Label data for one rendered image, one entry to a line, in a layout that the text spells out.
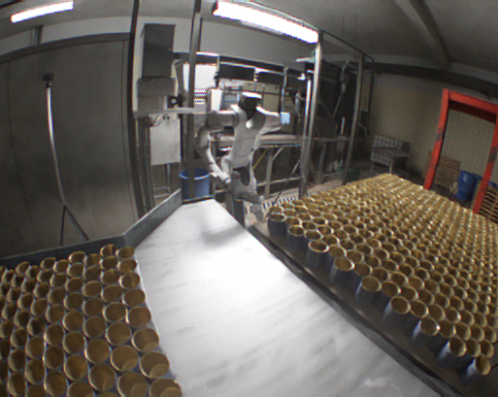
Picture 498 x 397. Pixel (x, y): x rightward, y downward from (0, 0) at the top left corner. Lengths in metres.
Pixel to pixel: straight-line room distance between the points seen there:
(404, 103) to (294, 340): 9.90
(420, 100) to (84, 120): 10.02
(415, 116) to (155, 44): 9.27
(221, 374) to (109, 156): 2.14
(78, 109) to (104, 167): 0.65
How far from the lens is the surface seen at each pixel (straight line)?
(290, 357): 0.63
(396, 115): 10.21
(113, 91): 2.31
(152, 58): 2.11
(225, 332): 0.65
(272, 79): 3.41
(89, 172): 2.42
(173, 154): 2.75
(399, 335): 0.76
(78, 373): 0.67
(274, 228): 0.94
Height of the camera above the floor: 1.64
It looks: 25 degrees down
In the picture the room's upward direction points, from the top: 4 degrees clockwise
